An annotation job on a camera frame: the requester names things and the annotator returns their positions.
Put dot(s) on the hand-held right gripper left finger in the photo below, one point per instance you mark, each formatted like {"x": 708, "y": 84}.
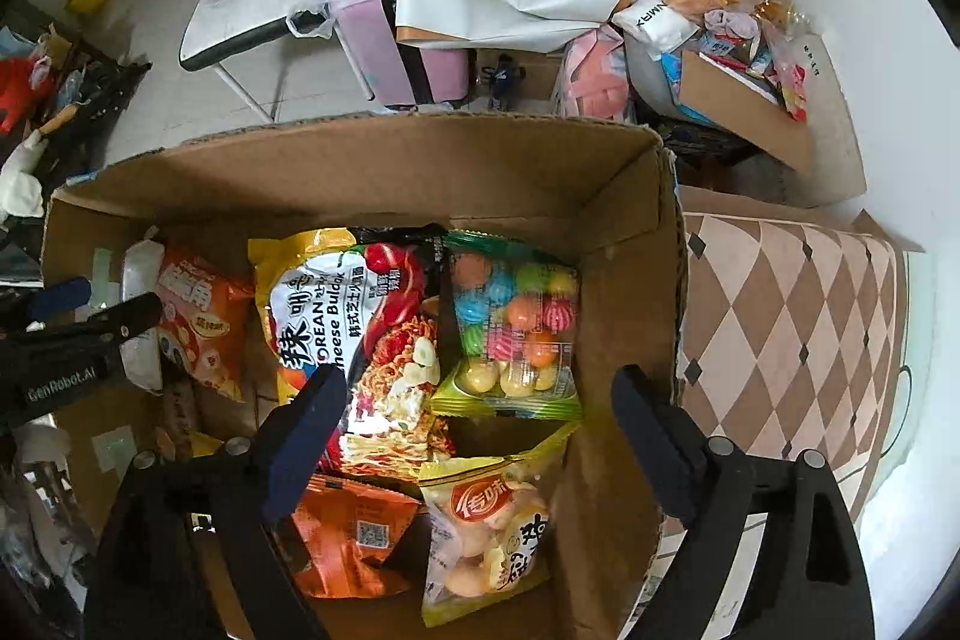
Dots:
{"x": 307, "y": 437}

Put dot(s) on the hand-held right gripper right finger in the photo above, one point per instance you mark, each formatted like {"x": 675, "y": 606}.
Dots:
{"x": 652, "y": 452}

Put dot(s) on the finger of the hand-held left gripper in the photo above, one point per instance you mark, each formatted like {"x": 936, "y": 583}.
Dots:
{"x": 127, "y": 317}
{"x": 60, "y": 297}

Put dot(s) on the white barcode packet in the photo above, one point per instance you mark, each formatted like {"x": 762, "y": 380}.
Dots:
{"x": 139, "y": 265}

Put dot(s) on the red-orange chip packet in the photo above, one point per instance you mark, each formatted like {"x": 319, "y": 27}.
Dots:
{"x": 202, "y": 325}

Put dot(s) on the brown snack packet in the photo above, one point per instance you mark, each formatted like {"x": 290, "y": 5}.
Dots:
{"x": 178, "y": 411}

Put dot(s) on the orange barcode snack packet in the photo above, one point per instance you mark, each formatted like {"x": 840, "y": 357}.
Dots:
{"x": 352, "y": 535}

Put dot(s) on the yellow instant noodle packet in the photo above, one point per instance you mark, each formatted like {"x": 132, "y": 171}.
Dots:
{"x": 352, "y": 325}

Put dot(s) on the yellow biscuit packet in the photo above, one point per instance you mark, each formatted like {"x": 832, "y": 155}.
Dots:
{"x": 480, "y": 535}

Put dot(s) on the colourful candy balls packet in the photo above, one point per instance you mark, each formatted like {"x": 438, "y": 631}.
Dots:
{"x": 510, "y": 325}

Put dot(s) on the blue printed cardboard box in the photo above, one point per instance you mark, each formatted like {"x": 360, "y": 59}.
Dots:
{"x": 450, "y": 175}

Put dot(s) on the white goose plush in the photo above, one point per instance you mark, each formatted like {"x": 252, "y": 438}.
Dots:
{"x": 22, "y": 183}

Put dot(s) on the checkered tablecloth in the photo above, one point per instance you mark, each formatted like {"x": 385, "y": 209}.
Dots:
{"x": 787, "y": 310}

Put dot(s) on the black tripod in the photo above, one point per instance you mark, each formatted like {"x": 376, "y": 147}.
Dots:
{"x": 97, "y": 93}

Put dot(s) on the red bag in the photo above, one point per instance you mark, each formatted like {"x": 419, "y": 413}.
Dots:
{"x": 15, "y": 85}

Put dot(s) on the plain brown cardboard box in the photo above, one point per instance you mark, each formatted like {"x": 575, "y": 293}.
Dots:
{"x": 750, "y": 115}

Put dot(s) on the pink box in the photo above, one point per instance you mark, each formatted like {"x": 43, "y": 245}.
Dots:
{"x": 375, "y": 48}

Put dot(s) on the pink packets in clear bag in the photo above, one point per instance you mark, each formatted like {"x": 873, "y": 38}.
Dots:
{"x": 592, "y": 78}

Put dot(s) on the small blue toy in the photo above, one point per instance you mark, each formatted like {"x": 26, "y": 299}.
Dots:
{"x": 501, "y": 79}

